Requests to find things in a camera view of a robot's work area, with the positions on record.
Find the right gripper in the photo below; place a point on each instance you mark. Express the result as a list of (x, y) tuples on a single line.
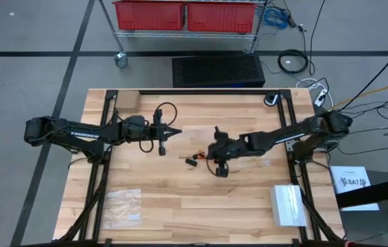
[(228, 149)]

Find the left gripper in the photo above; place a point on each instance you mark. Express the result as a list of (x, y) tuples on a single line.
[(135, 129)]

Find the orange rubber band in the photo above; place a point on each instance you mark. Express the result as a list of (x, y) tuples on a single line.
[(201, 153)]

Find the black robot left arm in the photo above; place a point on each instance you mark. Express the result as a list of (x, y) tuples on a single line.
[(84, 134)]

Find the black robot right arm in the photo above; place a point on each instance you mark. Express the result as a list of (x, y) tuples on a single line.
[(283, 137)]

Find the small brown cardboard box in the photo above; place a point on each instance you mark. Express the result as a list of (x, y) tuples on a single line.
[(127, 101)]

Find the black perforated floor mat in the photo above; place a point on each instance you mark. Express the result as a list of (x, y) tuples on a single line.
[(218, 70)]

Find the white cardboard box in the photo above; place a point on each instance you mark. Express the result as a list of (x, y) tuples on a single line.
[(288, 206)]

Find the red plastic storage bin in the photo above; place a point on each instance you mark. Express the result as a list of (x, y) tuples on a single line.
[(149, 15), (221, 17)]

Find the white power strip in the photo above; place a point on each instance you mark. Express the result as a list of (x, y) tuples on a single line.
[(320, 99)]

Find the white printed paper sign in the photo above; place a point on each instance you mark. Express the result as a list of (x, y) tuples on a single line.
[(351, 173)]

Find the black framed side desk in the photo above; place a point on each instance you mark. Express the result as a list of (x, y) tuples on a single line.
[(379, 191)]

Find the black aluminium table frame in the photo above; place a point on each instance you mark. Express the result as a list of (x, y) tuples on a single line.
[(109, 97)]

